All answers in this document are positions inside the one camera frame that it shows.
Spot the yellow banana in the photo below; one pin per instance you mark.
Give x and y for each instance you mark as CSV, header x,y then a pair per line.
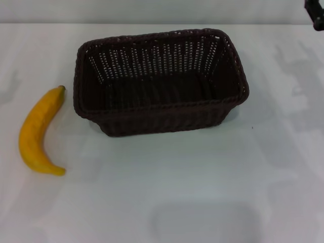
x,y
30,136

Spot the dark brown woven basket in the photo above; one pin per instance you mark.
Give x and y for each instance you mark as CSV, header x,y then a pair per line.
x,y
164,119

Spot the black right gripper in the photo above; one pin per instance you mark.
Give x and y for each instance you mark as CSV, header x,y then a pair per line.
x,y
317,10

